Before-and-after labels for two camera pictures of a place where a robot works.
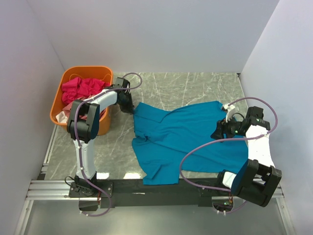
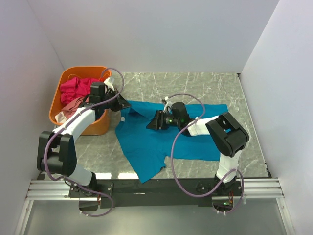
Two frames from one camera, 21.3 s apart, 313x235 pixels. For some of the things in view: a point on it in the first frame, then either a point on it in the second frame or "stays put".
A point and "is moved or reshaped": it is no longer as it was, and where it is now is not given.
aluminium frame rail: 46,188 stays put
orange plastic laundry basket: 103,73 stays put
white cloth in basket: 61,118 stays put
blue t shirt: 162,139 is moved or reshaped
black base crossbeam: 96,194 stays put
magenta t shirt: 79,87 stays put
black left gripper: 130,108 to 121,103
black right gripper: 218,134 to 158,122
